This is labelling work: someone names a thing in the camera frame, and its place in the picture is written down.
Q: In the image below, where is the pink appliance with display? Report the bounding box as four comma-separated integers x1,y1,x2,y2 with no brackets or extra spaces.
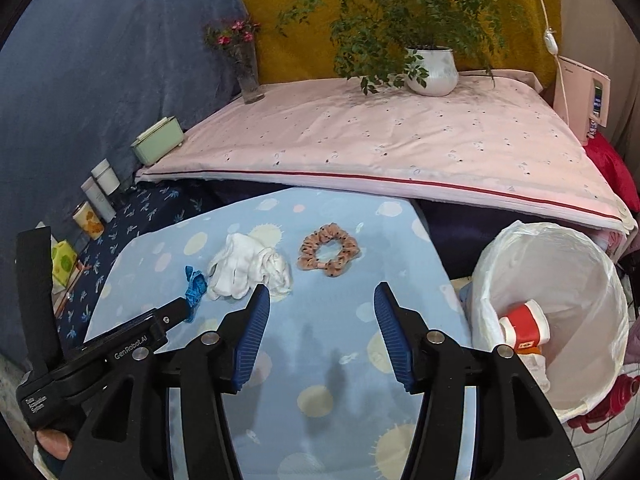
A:
552,55,612,146

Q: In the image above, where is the mustard yellow backdrop cloth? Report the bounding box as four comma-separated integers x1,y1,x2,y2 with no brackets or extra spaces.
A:
225,0,558,86

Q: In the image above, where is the green plant in white pot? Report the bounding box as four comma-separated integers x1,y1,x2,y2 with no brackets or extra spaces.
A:
277,0,531,97

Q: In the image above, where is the pink dotted scrunchie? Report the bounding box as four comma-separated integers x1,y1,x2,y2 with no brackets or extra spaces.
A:
298,225,360,278

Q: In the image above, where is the white cloth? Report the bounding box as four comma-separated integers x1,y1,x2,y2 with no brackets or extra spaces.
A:
206,232,293,303

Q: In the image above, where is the tall white bottle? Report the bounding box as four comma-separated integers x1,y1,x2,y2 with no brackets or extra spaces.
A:
81,176,117,223

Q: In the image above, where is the red plastic object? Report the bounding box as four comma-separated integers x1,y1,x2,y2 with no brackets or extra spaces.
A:
567,375,640,431

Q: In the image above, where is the pink bedsheet with red stripe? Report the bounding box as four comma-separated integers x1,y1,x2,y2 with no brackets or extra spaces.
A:
134,69,632,233

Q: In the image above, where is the orange-print tin can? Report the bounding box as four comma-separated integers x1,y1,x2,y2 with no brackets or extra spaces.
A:
72,201,105,240

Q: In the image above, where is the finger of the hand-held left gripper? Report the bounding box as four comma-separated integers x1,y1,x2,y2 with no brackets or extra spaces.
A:
15,226,64,377
150,296,192,347

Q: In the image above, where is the glass vase with pink flowers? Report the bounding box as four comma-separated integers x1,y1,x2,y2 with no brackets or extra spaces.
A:
204,19,266,106

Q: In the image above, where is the light blue planet-print tablecloth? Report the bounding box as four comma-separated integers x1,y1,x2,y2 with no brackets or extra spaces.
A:
84,187,473,480

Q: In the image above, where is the red cloth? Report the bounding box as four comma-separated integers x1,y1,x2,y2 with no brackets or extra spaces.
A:
585,132,640,216

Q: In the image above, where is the blue scrunchie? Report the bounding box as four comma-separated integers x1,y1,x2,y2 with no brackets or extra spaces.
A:
184,266,208,323

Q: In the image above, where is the pale green storage box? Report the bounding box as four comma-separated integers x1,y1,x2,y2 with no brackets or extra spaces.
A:
131,115,183,166

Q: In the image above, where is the person's left hand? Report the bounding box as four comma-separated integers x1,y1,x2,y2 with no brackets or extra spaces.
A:
36,429,72,461

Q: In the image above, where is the grey-blue backdrop cloth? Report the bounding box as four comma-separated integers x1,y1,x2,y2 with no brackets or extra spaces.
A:
0,0,248,361

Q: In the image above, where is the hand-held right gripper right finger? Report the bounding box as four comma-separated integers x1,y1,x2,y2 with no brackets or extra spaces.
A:
372,281,586,480

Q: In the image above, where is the dark blue leaf-print cloth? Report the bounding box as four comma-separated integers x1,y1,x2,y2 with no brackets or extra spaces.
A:
52,180,221,341

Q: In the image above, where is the red and white paper cup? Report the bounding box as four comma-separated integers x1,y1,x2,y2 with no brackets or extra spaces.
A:
498,299,551,356

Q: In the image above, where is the short white canister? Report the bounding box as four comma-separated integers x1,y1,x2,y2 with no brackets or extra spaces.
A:
91,158,121,196

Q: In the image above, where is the white cable with switch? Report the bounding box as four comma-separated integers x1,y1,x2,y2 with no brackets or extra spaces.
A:
522,0,571,123

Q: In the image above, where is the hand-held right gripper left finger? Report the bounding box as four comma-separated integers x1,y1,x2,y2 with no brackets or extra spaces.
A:
60,283,273,480

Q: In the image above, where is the bin with white plastic bag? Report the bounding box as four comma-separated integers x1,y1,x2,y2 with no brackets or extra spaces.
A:
470,220,631,423

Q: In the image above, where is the green tissue box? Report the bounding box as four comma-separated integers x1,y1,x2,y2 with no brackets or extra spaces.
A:
50,240,80,288

